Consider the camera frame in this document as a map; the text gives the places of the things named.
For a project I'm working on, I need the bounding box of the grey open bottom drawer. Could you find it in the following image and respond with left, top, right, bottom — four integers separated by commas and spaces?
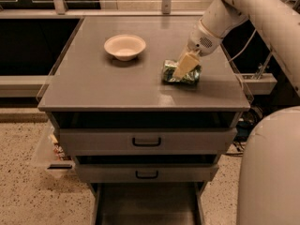
91, 183, 205, 225

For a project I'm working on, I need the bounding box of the white paper bowl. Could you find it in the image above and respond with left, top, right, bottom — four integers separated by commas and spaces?
104, 35, 146, 61

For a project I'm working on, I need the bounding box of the clear plastic storage bin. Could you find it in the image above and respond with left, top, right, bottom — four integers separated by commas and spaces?
30, 122, 75, 179

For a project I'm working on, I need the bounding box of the grey top drawer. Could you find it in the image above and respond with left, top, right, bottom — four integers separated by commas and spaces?
59, 128, 237, 156

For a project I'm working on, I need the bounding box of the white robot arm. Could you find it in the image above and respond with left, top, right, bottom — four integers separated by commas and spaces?
173, 0, 300, 225

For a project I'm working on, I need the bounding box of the grey drawer cabinet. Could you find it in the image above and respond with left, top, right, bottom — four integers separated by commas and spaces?
37, 15, 251, 225

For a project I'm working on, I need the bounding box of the white power cable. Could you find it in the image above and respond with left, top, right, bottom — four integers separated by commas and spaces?
228, 28, 258, 64

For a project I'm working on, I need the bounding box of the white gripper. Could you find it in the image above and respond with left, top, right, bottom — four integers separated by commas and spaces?
173, 22, 222, 80

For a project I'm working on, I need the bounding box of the crushed green soda can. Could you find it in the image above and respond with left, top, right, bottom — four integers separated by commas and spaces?
161, 59, 203, 85

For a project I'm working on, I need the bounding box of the black cable bundle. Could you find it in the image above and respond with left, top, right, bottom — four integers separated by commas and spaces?
225, 106, 265, 158

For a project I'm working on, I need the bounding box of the grey middle drawer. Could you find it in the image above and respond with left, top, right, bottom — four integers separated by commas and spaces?
76, 164, 218, 183

